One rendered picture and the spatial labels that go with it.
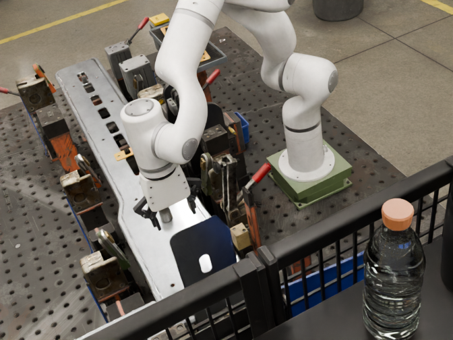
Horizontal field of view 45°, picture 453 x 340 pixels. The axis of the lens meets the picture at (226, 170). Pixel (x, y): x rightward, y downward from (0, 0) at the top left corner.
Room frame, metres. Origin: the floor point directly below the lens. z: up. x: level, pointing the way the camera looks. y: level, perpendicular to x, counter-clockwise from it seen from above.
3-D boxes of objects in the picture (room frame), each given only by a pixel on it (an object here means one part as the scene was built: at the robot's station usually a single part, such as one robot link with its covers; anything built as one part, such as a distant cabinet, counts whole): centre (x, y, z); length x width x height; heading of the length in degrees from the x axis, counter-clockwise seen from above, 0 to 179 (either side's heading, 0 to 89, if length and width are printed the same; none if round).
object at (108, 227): (1.07, 0.37, 0.84); 0.11 x 0.08 x 0.29; 108
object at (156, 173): (0.94, 0.14, 1.29); 0.09 x 0.08 x 0.03; 109
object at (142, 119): (0.93, 0.14, 1.37); 0.09 x 0.08 x 0.13; 48
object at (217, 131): (1.23, 0.02, 0.91); 0.07 x 0.05 x 0.42; 108
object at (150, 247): (1.40, 0.31, 1.00); 1.38 x 0.22 x 0.02; 18
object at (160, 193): (0.94, 0.14, 1.23); 0.10 x 0.07 x 0.11; 109
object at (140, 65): (1.74, 0.24, 0.90); 0.13 x 0.10 x 0.41; 108
